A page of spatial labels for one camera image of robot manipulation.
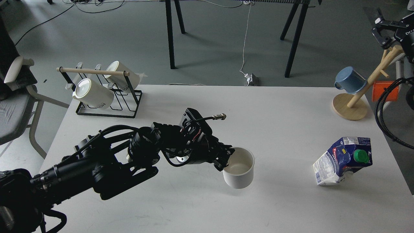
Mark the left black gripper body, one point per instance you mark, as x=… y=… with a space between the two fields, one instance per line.
x=190 y=142

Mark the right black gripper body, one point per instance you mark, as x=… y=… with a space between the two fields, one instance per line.
x=407 y=43

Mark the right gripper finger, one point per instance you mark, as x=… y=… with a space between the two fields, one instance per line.
x=384 y=30
x=408 y=22

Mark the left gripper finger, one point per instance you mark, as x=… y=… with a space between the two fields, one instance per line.
x=220 y=156

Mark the white mug with black handle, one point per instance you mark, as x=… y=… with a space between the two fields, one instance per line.
x=240 y=170

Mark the blue white milk carton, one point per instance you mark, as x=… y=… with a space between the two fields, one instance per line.
x=345 y=157

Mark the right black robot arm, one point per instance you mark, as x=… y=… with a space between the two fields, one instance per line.
x=381 y=103

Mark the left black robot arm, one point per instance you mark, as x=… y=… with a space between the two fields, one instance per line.
x=111 y=162

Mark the orange mug on tree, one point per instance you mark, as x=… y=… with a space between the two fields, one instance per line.
x=378 y=89

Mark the blue mug on tree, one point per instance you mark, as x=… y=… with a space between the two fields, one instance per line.
x=350 y=80

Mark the white power adapter on floor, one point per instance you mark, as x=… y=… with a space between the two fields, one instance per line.
x=251 y=80

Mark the right black table legs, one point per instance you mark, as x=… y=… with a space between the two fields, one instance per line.
x=298 y=30

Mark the wooden mug tree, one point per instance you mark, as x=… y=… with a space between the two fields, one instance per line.
x=350 y=106

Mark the rear cream mug on rack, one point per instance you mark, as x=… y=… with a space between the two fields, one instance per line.
x=120 y=80

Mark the cream mug on rack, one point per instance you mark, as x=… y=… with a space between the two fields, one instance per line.
x=120 y=80
x=93 y=94

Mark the front cream mug on rack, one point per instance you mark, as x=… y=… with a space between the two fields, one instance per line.
x=93 y=94

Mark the grey office chair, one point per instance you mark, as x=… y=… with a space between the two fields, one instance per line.
x=22 y=110

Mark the black wire mug rack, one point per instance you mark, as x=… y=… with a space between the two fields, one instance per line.
x=124 y=105

